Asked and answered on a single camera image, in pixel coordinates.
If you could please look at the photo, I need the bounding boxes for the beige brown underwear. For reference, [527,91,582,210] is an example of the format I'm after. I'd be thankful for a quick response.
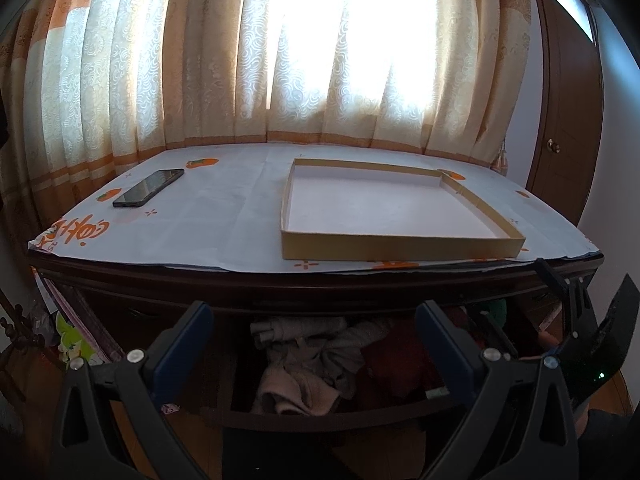
[252,364,341,416]

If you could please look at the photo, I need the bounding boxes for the white persimmon print tablecloth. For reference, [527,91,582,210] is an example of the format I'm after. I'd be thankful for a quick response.
[29,143,596,273]

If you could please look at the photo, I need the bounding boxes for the brown wooden door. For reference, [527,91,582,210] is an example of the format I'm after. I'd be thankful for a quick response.
[526,0,603,224]

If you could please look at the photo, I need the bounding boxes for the black smartphone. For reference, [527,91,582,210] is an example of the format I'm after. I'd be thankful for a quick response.
[113,169,184,208]

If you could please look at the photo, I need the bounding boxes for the shallow cardboard box lid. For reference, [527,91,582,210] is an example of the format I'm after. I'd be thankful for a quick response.
[280,158,526,261]

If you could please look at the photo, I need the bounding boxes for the orange and cream curtain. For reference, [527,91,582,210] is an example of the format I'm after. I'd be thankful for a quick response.
[1,0,532,234]

